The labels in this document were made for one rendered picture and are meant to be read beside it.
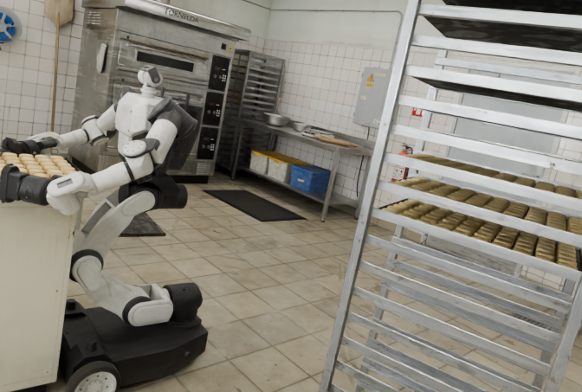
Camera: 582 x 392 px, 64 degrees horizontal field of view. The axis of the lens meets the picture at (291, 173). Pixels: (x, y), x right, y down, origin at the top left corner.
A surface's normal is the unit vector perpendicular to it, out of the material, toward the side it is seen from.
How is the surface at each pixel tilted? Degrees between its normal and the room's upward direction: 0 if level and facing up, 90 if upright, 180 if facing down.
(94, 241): 90
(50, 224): 90
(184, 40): 90
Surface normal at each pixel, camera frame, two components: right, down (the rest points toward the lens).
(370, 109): -0.72, -0.03
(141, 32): 0.67, 0.25
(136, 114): -0.11, 0.06
